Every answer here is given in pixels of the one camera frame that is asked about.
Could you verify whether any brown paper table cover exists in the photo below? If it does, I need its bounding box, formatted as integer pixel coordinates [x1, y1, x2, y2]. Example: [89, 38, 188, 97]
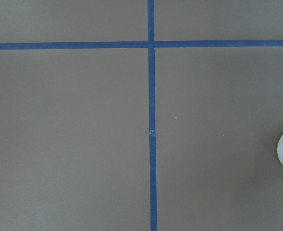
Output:
[0, 0, 283, 231]

